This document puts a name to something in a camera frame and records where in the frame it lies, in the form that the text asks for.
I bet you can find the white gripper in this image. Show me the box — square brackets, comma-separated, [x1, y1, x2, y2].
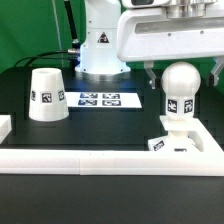
[117, 7, 224, 88]

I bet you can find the white lamp bulb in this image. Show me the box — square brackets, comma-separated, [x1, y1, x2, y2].
[162, 62, 201, 120]

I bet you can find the white lamp base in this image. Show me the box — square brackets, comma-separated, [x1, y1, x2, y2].
[148, 115, 199, 153]

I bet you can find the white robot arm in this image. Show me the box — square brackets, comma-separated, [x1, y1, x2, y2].
[76, 0, 224, 88]

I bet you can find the white lamp shade cone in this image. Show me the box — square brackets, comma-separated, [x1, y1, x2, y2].
[29, 68, 69, 122]

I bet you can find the white marker sheet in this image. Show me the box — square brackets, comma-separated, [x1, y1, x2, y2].
[65, 92, 141, 108]

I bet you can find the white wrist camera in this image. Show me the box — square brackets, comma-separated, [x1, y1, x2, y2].
[122, 0, 171, 9]

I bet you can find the white frame border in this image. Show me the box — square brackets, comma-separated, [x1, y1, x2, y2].
[0, 118, 224, 176]

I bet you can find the black cable conduit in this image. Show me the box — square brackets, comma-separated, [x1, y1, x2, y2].
[63, 0, 81, 48]

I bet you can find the black cable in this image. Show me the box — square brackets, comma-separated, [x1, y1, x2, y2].
[13, 49, 78, 68]

